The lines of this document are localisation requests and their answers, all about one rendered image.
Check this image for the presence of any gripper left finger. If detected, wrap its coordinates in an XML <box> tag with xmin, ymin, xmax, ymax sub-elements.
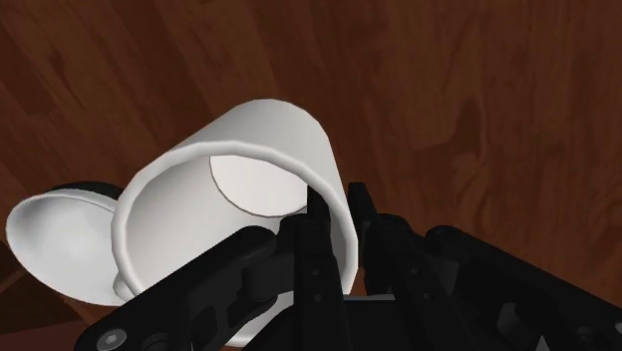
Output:
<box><xmin>74</xmin><ymin>185</ymin><xmax>352</xmax><ymax>351</ymax></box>

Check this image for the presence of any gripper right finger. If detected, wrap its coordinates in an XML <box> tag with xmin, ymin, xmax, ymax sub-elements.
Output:
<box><xmin>347</xmin><ymin>182</ymin><xmax>622</xmax><ymax>351</ymax></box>

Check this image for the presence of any white mug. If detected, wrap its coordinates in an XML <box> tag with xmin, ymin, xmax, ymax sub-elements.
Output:
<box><xmin>5</xmin><ymin>98</ymin><xmax>361</xmax><ymax>349</ymax></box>

